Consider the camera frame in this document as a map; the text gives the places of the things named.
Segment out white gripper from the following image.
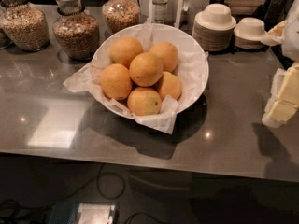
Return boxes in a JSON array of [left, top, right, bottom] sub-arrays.
[[261, 0, 299, 128]]

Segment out orange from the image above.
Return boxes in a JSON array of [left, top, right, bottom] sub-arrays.
[[100, 63, 133, 100], [149, 42, 179, 72], [154, 71, 182, 100], [129, 52, 164, 87], [127, 87, 162, 116], [109, 36, 144, 67]]

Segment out white bowl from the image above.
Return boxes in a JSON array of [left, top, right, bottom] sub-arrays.
[[92, 23, 209, 114]]

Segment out small stack paper bowls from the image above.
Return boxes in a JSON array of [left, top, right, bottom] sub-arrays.
[[234, 17, 265, 50]]

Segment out large stack paper bowls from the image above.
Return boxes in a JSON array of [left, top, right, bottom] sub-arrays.
[[192, 4, 236, 52]]

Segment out white appliance in background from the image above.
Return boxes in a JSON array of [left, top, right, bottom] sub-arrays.
[[139, 0, 209, 28]]

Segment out clear glass bottle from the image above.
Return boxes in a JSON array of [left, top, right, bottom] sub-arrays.
[[151, 0, 168, 23]]

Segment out orange front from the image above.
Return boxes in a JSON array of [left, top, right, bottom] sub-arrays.
[[127, 87, 162, 116]]

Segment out glass cereal jar right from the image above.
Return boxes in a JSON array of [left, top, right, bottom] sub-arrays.
[[102, 0, 140, 34]]

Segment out glass cereal jar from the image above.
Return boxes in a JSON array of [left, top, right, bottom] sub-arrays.
[[0, 0, 50, 52], [102, 0, 140, 34], [52, 0, 100, 61]]

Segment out glass cereal jar middle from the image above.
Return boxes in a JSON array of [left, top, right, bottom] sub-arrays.
[[52, 0, 100, 61]]

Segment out silver box on floor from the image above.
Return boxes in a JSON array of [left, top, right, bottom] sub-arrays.
[[48, 202, 119, 224]]

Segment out glass cereal jar left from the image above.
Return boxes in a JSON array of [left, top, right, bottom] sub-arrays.
[[0, 0, 50, 52]]

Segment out glass jar far left edge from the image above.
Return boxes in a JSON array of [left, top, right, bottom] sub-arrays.
[[0, 7, 12, 49]]

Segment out black cable on floor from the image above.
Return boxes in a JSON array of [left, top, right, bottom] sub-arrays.
[[0, 163, 163, 224]]

